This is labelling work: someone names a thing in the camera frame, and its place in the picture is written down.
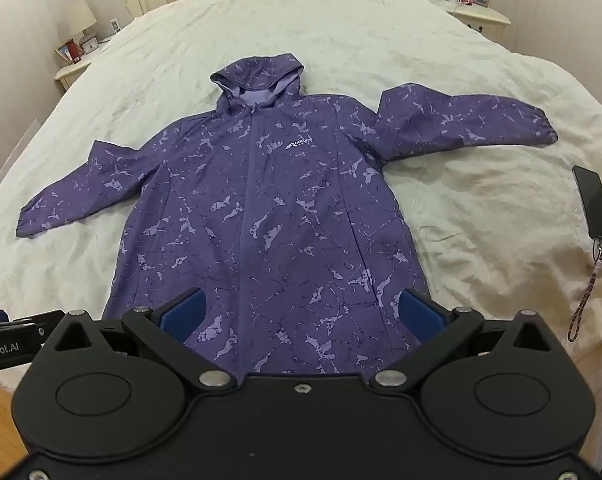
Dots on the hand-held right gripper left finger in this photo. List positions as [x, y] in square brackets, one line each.
[183, 317]

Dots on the cream quilted bedspread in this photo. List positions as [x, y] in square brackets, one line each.
[381, 35]

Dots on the black smartphone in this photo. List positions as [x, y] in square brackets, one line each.
[595, 202]

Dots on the small table clock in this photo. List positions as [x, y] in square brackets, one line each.
[91, 45]

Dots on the white wall socket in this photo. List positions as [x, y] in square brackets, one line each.
[114, 25]

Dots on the purple patterned hooded jacket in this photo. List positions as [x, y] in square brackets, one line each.
[281, 210]

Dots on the white shade table lamp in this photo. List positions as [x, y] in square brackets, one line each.
[78, 15]

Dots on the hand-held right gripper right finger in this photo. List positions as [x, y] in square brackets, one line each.
[421, 316]

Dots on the cream nightstand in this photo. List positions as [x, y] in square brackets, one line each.
[481, 16]
[73, 74]

